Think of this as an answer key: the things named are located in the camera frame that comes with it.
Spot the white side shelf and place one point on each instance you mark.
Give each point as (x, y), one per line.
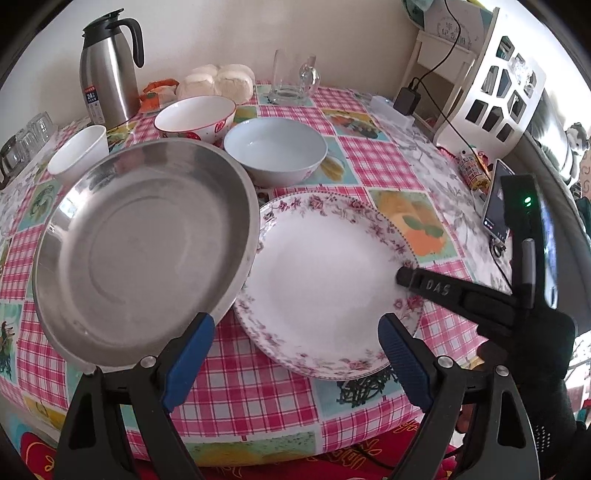
(429, 44)

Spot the black power adapter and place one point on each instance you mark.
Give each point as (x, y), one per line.
(406, 100)

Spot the white bowl with red pattern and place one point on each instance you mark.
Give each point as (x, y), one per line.
(194, 115)

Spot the person's right hand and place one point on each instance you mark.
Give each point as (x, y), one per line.
(545, 415)

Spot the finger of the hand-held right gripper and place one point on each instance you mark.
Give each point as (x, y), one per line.
(434, 288)

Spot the smartphone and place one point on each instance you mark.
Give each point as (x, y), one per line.
(496, 207)

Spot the bag of white steamed buns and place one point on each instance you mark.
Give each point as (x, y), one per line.
(217, 83)

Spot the white floral rim plate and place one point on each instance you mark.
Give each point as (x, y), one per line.
(323, 286)

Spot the tall clear glass mug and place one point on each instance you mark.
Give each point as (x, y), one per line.
(284, 78)

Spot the red patterned cloth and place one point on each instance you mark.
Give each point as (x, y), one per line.
(323, 466)

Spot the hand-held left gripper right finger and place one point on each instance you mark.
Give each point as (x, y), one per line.
(406, 360)

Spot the small yellow box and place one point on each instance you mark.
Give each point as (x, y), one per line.
(473, 173)

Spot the white plastic box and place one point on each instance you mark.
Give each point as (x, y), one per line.
(392, 115)

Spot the grey sofa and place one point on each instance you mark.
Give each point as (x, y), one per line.
(549, 152)

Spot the white rack with cutouts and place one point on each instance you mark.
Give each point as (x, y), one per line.
(471, 87)

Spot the white cup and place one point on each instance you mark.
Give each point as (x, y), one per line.
(78, 152)

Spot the pink checkered tablecloth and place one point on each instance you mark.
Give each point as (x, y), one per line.
(240, 397)

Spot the small round clear glass jug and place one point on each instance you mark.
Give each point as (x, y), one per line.
(309, 76)

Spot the orange snack packet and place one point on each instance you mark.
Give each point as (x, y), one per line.
(154, 99)

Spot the stainless steel plate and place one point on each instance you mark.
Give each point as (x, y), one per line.
(138, 258)

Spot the plush toy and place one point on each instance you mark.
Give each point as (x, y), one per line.
(577, 143)

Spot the clear drinking glass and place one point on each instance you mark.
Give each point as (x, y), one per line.
(41, 124)
(25, 136)

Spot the stainless steel thermos jug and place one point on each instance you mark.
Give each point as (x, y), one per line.
(106, 78)

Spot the pale blue bowl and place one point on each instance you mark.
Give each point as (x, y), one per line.
(277, 147)

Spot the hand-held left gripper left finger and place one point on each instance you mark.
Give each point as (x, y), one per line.
(189, 360)

